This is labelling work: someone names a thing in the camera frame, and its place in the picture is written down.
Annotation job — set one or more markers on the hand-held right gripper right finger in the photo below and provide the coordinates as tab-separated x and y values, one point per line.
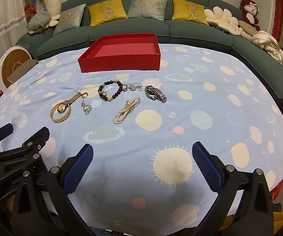
206	167

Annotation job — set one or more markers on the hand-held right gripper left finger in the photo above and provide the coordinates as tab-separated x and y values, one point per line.
78	169

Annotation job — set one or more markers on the gold bangle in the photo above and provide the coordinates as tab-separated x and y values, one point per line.
57	121

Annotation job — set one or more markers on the gold wristwatch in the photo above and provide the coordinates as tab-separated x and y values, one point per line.
60	107

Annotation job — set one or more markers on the small dark red pendant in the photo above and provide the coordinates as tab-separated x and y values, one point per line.
153	93

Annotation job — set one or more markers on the red cardboard box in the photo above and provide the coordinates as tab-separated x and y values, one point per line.
94	64

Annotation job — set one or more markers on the planet print blue tablecloth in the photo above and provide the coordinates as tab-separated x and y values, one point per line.
131	189

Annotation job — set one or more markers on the brown cardboard sheet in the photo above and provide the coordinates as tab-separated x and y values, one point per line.
21	70

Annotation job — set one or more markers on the round white wooden-faced device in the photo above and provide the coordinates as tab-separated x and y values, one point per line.
11	64

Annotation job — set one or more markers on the grey pig plush toy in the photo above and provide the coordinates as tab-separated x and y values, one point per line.
39	22

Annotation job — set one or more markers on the red ribbon bow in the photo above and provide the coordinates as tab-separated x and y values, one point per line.
29	8

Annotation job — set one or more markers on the white curtain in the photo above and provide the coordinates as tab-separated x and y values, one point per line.
6	5

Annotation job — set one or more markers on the grey-green embroidered cushion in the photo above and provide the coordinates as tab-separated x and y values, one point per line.
69	19

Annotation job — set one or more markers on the crumpled white blanket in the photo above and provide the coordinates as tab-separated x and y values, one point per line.
271	49

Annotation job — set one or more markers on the long white plush toy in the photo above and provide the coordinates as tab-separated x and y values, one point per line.
49	1

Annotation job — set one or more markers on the green fabric sofa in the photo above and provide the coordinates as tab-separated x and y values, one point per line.
180	28

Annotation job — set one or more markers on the beige plush cushion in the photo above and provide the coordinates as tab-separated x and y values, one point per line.
247	28

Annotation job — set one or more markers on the yellow embroidered cushion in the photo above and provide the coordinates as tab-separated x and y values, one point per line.
189	11
107	11

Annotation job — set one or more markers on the white flower shaped cushion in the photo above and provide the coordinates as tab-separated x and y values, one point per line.
224	19

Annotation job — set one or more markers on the red monkey plush toy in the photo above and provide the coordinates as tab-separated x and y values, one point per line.
249	11

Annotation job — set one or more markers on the grey-blue embroidered cushion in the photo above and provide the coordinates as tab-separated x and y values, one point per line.
147	6

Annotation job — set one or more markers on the red hanging wall decoration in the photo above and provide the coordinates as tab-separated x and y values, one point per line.
278	12

